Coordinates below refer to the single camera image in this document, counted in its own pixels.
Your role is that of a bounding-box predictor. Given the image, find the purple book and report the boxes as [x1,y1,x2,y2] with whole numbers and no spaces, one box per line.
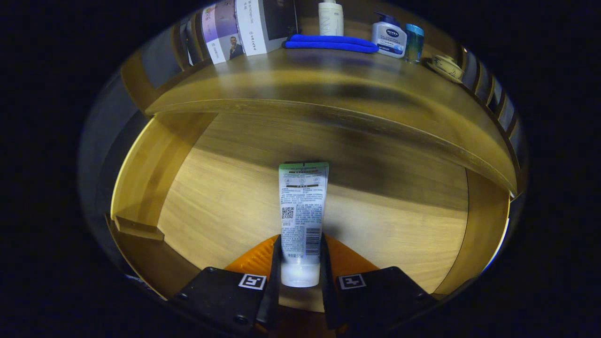
[201,2,246,65]

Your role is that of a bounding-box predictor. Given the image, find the white cream tube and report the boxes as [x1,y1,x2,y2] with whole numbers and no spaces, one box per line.
[278,162,330,288]

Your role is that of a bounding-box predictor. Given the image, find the blue folded cloth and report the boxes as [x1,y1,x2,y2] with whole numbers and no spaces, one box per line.
[283,34,379,54]

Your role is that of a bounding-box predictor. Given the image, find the teal bottle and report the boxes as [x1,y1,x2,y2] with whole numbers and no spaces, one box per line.
[404,23,425,64]

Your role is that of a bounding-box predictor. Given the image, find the white book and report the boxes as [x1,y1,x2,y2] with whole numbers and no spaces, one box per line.
[235,0,300,57]

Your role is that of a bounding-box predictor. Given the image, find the wooden cabinet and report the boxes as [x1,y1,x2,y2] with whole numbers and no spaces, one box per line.
[117,0,529,198]

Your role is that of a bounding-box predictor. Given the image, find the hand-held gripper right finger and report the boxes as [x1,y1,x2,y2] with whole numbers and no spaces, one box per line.
[321,233,437,331]

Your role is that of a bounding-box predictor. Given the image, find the wooden drawer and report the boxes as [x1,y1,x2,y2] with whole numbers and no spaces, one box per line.
[106,110,512,313]

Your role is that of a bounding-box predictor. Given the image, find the wooden countertop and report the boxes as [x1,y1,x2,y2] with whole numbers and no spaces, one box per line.
[120,47,519,195]

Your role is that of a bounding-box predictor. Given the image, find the ceramic lidded teacup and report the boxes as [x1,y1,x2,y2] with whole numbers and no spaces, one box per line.
[426,54,465,84]

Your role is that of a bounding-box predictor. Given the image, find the white lotion bottle blue cap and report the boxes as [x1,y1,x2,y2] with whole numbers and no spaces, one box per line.
[371,12,408,59]

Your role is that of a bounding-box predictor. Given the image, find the white pump bottle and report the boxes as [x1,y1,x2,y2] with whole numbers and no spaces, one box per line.
[318,0,344,37]

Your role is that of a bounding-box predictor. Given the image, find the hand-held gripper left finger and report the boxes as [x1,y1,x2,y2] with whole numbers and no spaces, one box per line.
[171,235,282,336]

